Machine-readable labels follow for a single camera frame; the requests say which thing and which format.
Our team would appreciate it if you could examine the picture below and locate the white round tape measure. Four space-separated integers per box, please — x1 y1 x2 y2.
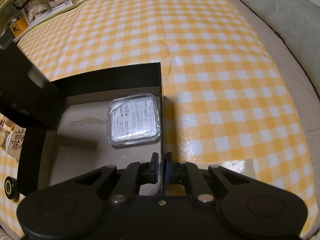
5 132 13 151

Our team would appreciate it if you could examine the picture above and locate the wooden carved character block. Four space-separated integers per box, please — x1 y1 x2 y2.
7 125 26 160

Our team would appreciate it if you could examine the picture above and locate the yellow box on shelf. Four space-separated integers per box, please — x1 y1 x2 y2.
9 16 28 37

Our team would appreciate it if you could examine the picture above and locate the clear square plastic container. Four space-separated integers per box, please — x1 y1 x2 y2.
107 93 161 147

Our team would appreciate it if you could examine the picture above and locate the yellow checkered tablecloth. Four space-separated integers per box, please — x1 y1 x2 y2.
0 0 315 238

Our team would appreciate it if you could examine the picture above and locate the black storage box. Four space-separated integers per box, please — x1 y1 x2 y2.
17 63 163 196

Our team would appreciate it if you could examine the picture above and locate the small black cardboard box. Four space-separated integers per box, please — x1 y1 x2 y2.
1 43 66 129

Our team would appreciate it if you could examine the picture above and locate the doll in clear case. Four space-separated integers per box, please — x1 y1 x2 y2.
13 0 50 26

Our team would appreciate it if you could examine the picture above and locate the grey pillow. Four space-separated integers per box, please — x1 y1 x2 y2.
241 0 319 83

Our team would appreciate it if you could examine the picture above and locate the black round tin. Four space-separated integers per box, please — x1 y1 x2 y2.
4 176 20 202

